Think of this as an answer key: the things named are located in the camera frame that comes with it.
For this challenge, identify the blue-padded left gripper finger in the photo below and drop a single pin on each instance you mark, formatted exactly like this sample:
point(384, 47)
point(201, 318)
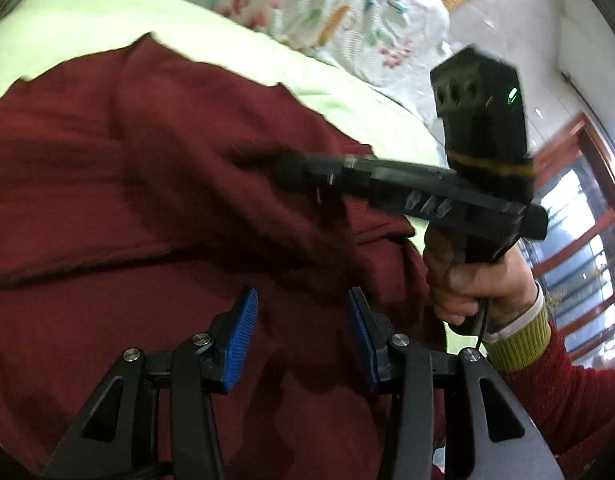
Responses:
point(398, 367)
point(209, 363)

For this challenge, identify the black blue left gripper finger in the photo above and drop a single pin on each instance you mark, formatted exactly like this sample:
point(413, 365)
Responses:
point(294, 171)

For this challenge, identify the dark red knit hoodie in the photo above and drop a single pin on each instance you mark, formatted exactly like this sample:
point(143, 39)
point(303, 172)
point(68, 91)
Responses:
point(135, 204)

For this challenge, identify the person's right hand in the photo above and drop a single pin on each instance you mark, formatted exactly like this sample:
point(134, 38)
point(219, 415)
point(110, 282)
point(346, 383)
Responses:
point(456, 287)

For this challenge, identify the white floral quilt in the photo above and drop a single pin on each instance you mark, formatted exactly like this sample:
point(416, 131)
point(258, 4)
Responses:
point(382, 42)

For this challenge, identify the light green bed sheet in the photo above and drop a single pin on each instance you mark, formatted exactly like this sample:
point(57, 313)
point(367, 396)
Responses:
point(395, 120)

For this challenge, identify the red wooden window frame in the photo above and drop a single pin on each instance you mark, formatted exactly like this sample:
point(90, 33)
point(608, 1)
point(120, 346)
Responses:
point(575, 264)

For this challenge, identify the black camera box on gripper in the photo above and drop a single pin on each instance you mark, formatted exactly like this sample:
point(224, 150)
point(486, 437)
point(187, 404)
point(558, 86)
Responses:
point(479, 100)

